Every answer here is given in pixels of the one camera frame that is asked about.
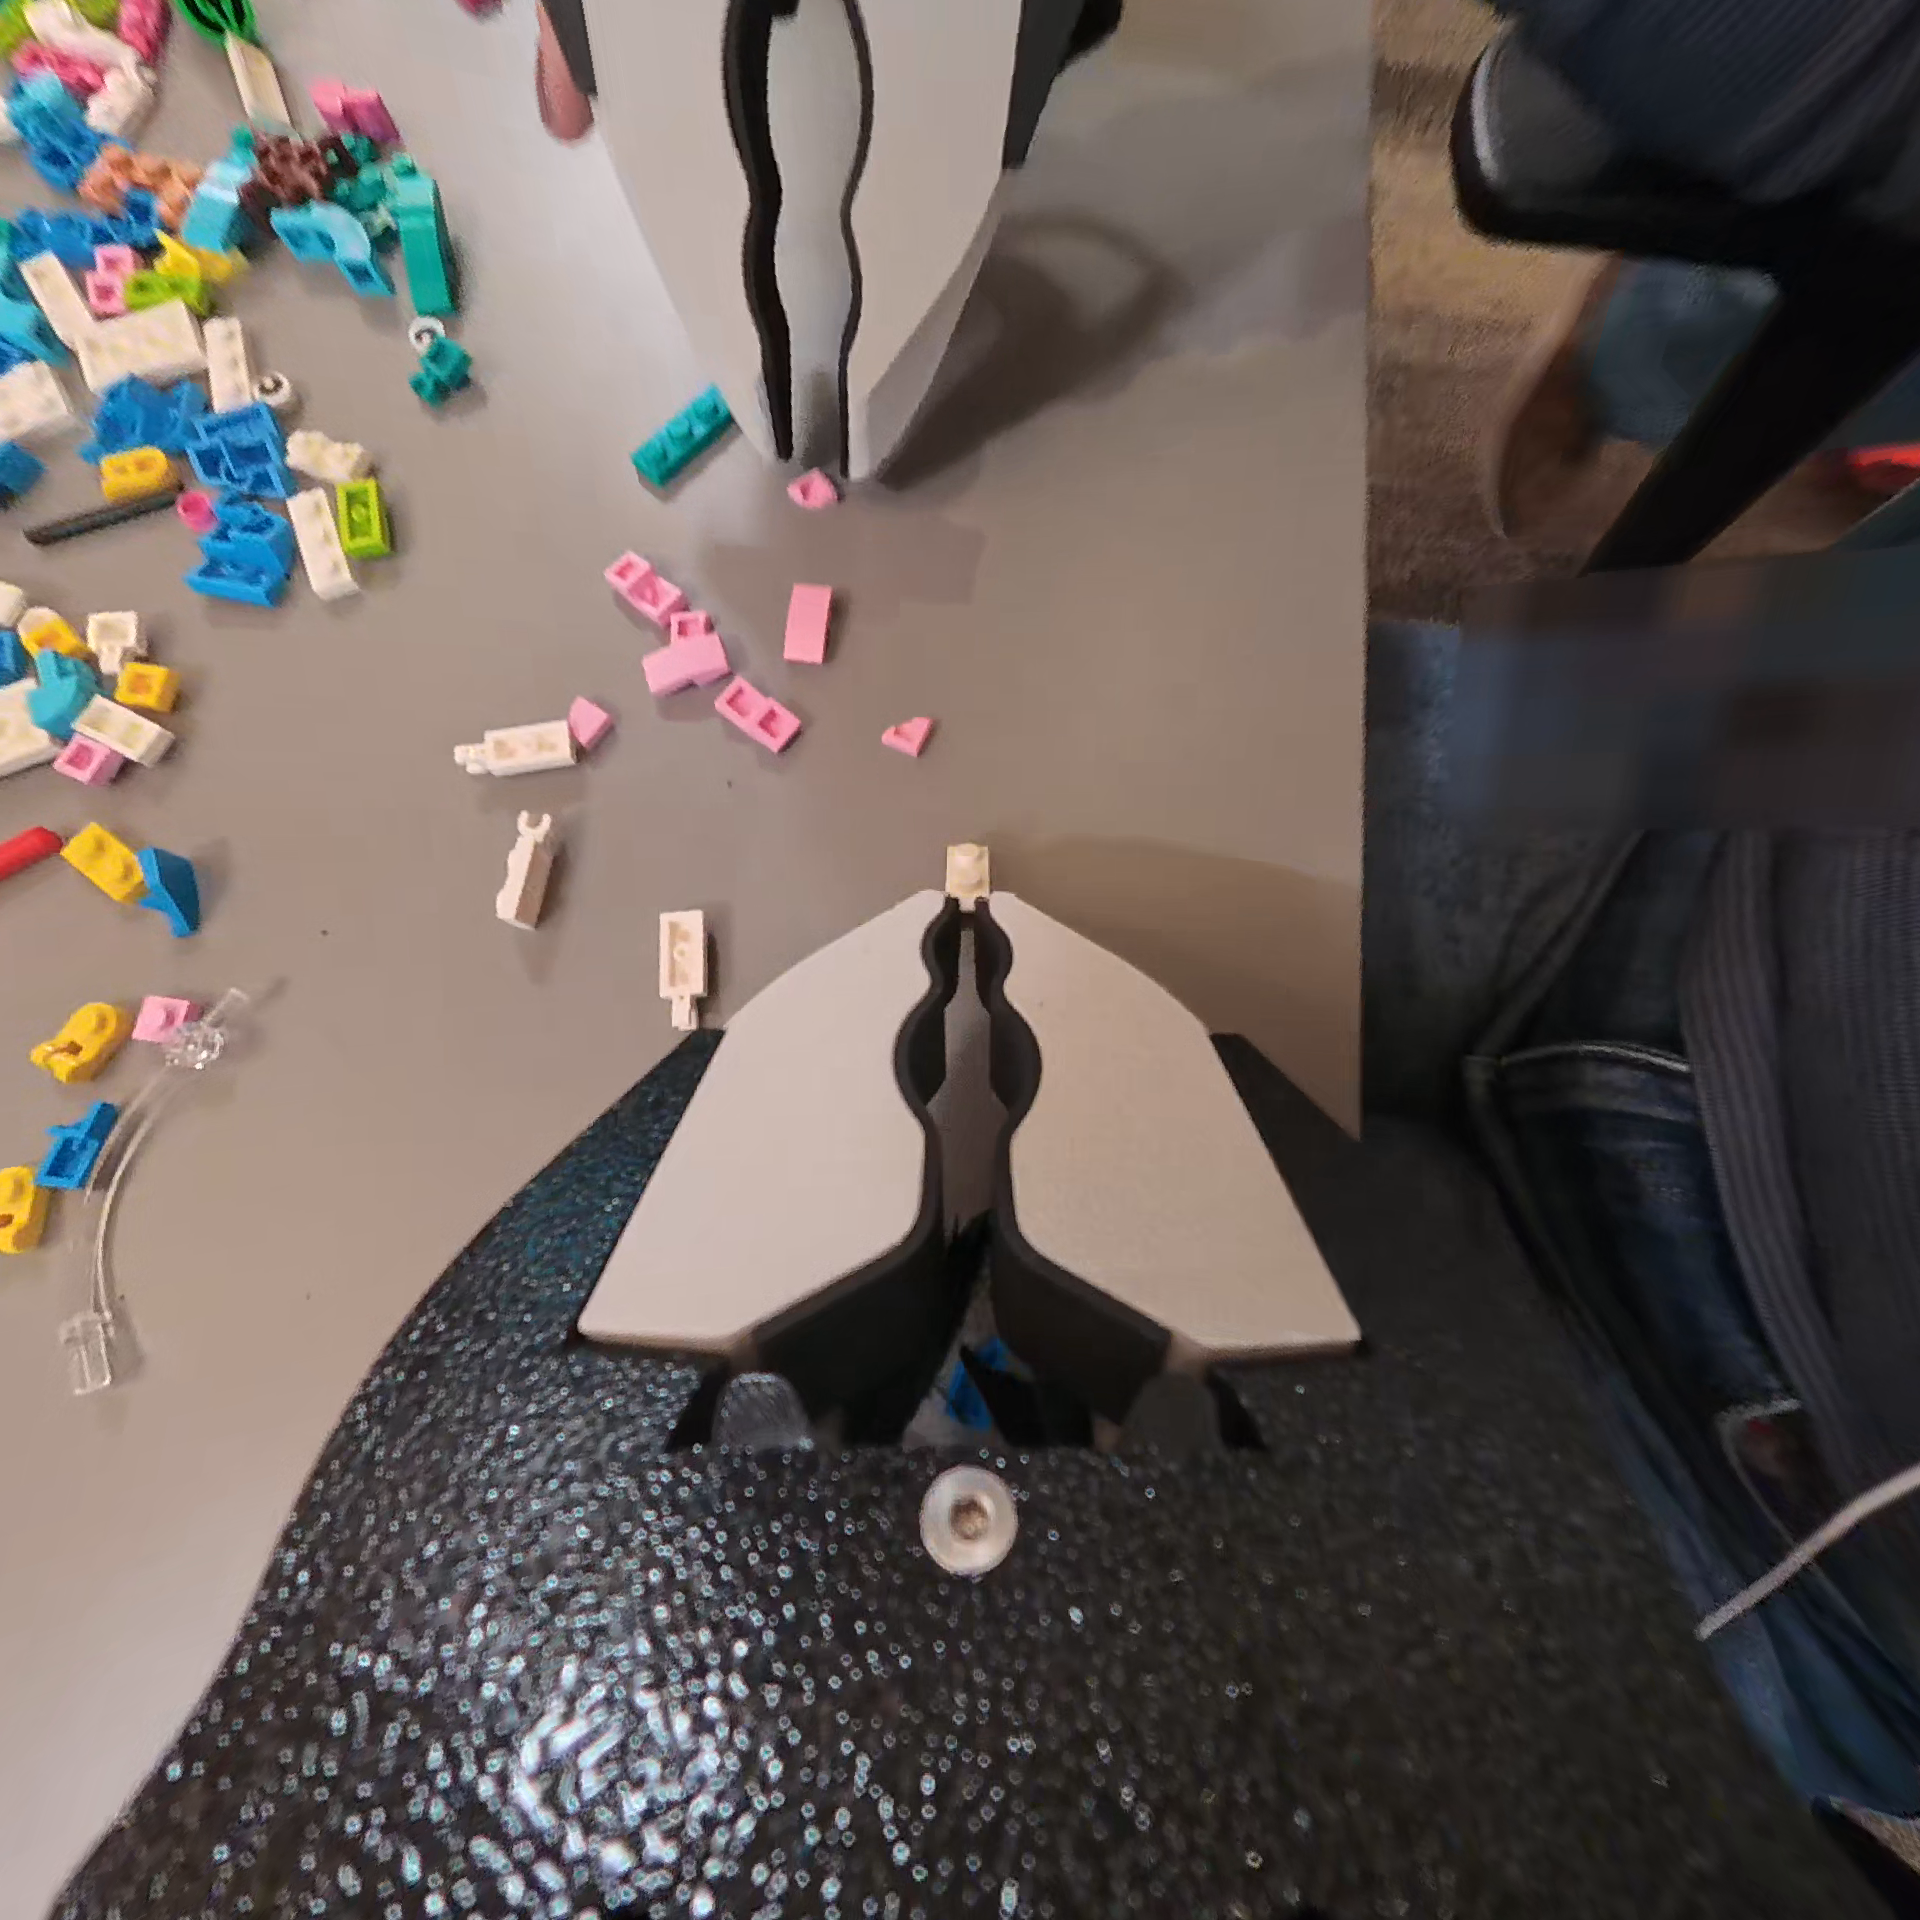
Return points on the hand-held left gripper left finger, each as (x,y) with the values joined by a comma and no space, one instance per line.
(780,1172)

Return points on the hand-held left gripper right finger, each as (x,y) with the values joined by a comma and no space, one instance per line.
(1171,1184)

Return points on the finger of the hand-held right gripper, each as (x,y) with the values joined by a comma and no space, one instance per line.
(937,165)
(660,136)

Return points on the small pink quarter-round lego tile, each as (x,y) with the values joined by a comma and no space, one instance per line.
(812,487)
(908,734)

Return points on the tiny white lego piece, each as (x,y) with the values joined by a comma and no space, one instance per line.
(968,866)

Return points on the teal lego plate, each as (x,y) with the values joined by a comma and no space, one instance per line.
(682,437)

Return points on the teal lego clip piece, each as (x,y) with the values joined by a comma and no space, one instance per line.
(440,369)

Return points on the white lego clip piece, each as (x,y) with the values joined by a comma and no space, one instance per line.
(527,873)

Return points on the pink two-stud lego plate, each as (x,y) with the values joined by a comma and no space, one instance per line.
(757,712)
(645,585)

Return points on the smooth pink lego tile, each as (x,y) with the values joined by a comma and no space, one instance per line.
(807,621)

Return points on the small pink lego slope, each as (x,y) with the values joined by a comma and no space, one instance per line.
(591,720)

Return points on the large pink lego slope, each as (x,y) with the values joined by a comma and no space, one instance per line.
(687,663)

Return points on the pile of colourful lego bricks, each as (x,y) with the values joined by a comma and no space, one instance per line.
(136,353)

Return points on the pink square lego plate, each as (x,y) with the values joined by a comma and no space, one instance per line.
(162,1017)

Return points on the blue lego slope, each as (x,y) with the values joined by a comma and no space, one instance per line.
(167,888)

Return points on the black lego rod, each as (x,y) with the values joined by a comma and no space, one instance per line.
(98,518)

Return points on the small blue lego brick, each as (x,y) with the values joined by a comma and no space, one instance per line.
(75,1148)

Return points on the yellow rounded lego piece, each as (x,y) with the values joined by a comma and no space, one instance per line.
(82,1041)

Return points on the clear curved lego piece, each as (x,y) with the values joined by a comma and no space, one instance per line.
(87,1349)

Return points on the yellow lego brick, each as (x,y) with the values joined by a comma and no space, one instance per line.
(100,860)

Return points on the small yellow lego piece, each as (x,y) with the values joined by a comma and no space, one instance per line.
(15,1208)

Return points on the red lego rod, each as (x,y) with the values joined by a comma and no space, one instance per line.
(28,854)

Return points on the person's right hand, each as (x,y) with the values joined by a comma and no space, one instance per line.
(564,89)

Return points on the person's blue jeans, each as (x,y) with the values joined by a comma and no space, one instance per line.
(1620,1277)

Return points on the dark striped shirt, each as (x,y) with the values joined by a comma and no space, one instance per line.
(1800,1079)

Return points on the black office chair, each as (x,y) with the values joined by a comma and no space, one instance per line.
(1770,225)

